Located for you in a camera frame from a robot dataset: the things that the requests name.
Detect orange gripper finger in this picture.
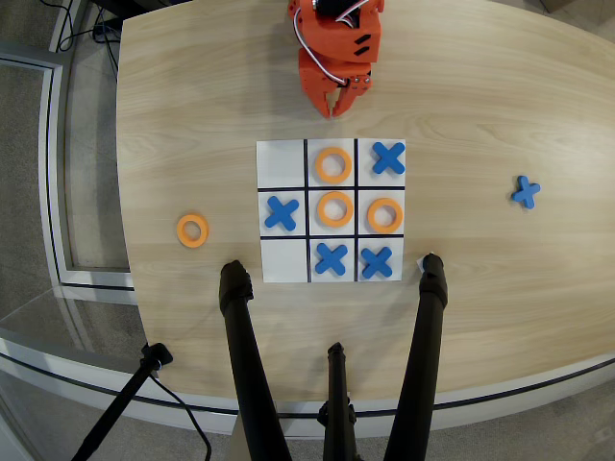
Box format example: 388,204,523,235
307,87,335,119
332,73,374,119

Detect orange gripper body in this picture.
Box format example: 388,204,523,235
298,47,374,99

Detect orange foam ring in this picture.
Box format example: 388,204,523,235
175,212,210,249
366,197,405,235
315,190,356,228
314,146,354,184

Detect blue foam cross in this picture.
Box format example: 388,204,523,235
509,175,542,210
314,242,349,277
359,246,395,280
263,195,301,231
371,141,407,176

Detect white tic-tac-toe board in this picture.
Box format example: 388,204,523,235
256,138,407,283

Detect black tripod leg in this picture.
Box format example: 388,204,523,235
316,341,359,461
218,259,293,461
382,253,450,461

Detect thin black stand pole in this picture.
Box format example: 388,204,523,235
70,342,174,461

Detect black floor cable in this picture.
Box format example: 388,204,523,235
56,0,81,54
92,0,120,74

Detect grey metal floor frame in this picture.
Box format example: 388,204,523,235
0,52,136,292

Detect black stand cable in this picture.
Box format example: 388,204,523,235
148,372,213,461

